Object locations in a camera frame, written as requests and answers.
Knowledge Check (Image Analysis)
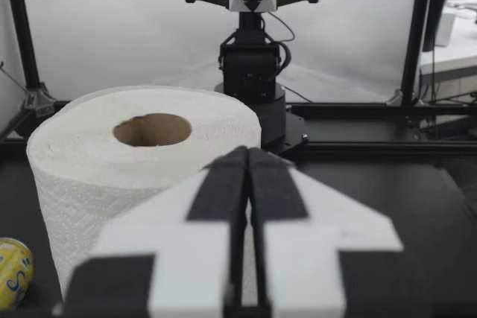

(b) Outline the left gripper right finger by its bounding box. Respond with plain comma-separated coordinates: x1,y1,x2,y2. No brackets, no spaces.
247,146,439,318

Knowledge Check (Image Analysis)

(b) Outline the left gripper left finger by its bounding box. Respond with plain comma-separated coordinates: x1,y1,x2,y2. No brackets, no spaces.
51,145,250,318

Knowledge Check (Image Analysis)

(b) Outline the white paper towel roll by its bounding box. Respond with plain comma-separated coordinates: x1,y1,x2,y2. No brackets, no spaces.
25,86,262,301

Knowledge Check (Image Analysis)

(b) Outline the yellow can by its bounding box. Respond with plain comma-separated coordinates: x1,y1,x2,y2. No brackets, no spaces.
0,237,35,310

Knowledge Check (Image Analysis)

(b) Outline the thin grey cable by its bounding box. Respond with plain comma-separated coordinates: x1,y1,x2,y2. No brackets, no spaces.
265,11,297,43

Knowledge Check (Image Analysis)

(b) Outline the black frame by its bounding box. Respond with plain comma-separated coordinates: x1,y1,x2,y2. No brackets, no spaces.
0,0,477,155

